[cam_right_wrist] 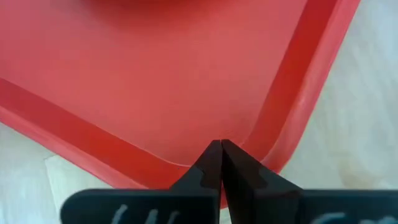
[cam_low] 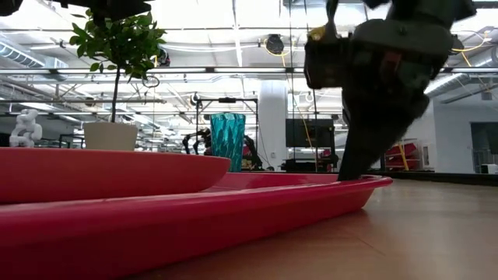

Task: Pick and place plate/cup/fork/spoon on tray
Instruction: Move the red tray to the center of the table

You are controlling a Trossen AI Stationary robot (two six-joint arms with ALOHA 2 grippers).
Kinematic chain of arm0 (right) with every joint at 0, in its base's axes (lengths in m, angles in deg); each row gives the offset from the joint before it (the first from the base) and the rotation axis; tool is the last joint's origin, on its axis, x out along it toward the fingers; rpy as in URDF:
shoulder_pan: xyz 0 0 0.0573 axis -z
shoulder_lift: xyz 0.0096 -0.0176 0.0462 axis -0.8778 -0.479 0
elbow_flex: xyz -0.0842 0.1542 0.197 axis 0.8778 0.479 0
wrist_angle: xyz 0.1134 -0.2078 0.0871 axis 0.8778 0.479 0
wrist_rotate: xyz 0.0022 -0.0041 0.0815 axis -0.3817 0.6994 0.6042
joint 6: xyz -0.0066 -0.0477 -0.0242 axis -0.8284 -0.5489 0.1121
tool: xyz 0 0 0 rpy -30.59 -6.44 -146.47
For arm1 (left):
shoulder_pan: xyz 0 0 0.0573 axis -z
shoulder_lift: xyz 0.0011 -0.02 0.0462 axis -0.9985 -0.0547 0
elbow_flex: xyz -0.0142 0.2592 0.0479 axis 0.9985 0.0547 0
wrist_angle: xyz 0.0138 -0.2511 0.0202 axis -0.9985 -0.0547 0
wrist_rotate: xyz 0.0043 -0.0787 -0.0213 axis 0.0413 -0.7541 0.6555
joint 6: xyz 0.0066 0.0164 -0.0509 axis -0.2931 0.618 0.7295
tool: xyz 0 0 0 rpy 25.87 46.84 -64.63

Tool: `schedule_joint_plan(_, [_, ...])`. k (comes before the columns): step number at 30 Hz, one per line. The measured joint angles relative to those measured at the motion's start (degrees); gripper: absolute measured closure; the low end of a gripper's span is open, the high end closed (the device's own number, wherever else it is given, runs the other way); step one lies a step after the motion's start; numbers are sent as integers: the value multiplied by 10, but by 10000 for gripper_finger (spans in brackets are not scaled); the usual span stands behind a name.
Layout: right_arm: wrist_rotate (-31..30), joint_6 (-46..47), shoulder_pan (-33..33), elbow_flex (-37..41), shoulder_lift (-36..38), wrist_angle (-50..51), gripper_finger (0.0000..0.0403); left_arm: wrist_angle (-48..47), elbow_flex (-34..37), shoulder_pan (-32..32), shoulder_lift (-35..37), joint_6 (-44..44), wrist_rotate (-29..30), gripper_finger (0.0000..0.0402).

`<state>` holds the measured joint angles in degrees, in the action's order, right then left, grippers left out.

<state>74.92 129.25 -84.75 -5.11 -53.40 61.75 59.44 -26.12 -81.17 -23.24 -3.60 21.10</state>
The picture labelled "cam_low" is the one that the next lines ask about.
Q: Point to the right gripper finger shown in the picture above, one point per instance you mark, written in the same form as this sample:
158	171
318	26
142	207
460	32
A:
369	144

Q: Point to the teal faceted plastic cup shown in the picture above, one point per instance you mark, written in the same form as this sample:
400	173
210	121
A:
227	140

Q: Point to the orange round plate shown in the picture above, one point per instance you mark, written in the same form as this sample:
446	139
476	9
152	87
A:
97	175

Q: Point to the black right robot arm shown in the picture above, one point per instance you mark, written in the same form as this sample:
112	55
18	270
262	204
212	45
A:
428	9

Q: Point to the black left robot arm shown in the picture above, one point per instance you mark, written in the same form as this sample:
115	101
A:
8	4

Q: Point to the red plastic tray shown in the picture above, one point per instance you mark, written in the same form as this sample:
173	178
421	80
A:
194	225

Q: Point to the green leafy plant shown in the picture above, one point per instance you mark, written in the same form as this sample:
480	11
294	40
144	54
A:
120	43

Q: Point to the red storage shelf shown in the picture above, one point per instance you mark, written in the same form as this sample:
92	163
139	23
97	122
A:
406	153

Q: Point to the black monitor screen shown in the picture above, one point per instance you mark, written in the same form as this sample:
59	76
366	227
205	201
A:
309	132

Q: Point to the white building column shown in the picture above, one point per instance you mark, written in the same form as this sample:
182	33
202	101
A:
273	124

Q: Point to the small white box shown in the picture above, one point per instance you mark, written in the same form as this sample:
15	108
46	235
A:
489	169

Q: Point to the white plant pot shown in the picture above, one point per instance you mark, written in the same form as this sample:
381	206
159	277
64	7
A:
111	136

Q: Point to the white robot figure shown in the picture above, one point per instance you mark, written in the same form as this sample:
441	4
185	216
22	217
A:
25	128

